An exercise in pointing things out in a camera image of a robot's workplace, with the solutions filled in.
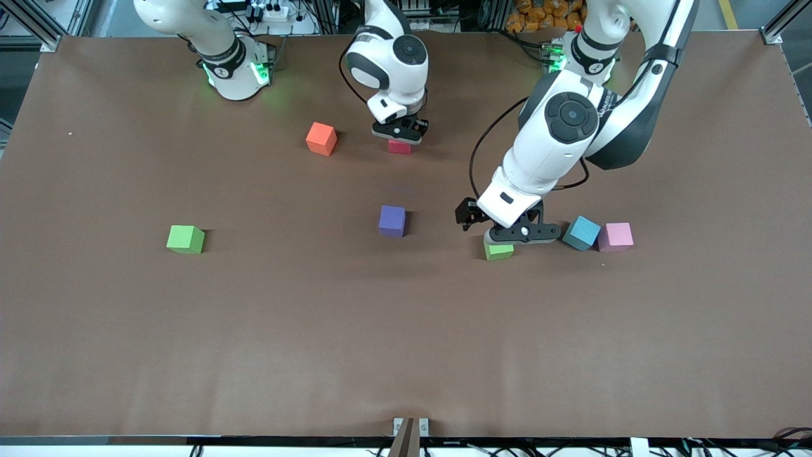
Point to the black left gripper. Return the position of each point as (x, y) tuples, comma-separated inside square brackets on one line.
[(469, 212)]

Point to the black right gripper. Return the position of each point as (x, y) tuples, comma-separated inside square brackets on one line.
[(423, 128)]

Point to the red foam cube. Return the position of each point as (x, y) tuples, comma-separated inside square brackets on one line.
[(399, 148)]

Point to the green foam cube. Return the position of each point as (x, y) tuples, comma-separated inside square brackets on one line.
[(185, 240), (498, 252)]

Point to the purple foam cube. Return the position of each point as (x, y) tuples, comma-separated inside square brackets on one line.
[(392, 221)]

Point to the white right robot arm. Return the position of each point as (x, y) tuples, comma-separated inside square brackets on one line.
[(235, 76)]

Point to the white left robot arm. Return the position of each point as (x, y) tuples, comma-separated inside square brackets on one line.
[(558, 146)]

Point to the orange foam cube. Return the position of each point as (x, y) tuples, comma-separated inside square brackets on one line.
[(320, 139)]

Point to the blue foam cube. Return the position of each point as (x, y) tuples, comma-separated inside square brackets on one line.
[(581, 233)]

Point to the black equipment rack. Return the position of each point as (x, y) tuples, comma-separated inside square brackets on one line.
[(438, 13)]

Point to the brown paper table cover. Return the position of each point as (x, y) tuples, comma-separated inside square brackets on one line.
[(406, 330)]

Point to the pink foam cube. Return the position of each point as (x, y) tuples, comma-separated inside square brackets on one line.
[(615, 236)]

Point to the pile of orange packets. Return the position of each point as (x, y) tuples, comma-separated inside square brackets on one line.
[(539, 16)]

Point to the white power strip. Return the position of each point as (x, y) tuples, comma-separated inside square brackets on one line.
[(273, 11)]

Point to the dark aluminium post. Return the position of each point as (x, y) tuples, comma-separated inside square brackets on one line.
[(320, 16)]

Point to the metal bracket with post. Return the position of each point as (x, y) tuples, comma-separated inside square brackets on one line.
[(406, 438)]

